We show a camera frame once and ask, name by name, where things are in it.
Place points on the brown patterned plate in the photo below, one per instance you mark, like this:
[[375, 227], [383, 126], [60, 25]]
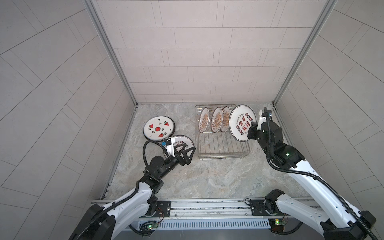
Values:
[[217, 119]]

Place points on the circuit board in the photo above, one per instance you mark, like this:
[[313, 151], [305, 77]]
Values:
[[277, 225], [148, 227]]

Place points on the white red patterned plate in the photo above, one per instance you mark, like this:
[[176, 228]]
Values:
[[203, 120]]

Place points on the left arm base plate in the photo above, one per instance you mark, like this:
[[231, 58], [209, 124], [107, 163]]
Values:
[[162, 209]]

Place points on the left aluminium corner profile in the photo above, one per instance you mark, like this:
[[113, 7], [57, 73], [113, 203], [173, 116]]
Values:
[[90, 7]]

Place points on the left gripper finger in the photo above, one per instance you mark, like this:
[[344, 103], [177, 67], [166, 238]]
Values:
[[178, 149], [186, 155]]

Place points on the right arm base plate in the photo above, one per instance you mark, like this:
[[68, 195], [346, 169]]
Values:
[[259, 208]]

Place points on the right aluminium corner profile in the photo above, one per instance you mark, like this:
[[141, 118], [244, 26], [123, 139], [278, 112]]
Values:
[[324, 15]]

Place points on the aluminium mounting rail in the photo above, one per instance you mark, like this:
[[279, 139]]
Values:
[[210, 207]]

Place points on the white red rim plate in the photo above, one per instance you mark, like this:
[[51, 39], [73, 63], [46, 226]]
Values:
[[240, 122]]

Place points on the white plate fruit pattern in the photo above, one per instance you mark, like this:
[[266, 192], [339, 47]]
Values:
[[159, 128]]

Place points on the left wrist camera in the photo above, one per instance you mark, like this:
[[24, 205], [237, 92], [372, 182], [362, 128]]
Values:
[[169, 145]]

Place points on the metal wire dish rack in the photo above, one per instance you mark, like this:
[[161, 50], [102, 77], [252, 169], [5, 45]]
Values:
[[219, 145]]

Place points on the right circuit board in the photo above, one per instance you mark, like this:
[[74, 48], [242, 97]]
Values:
[[277, 225]]

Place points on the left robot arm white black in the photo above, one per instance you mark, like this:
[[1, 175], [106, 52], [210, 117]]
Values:
[[107, 221]]

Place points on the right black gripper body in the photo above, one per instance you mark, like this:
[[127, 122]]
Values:
[[263, 144]]

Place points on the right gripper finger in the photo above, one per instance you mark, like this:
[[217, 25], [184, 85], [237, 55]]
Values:
[[253, 134], [254, 125]]

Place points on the sunburst pattern plate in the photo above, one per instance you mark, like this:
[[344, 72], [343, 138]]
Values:
[[226, 119]]

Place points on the aluminium corner profile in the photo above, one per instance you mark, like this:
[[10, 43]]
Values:
[[90, 7], [324, 15]]

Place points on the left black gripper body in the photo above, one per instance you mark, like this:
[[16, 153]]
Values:
[[169, 165]]

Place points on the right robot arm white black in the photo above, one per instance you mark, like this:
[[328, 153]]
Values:
[[336, 219]]

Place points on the left circuit board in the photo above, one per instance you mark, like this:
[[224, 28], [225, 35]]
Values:
[[148, 227]]

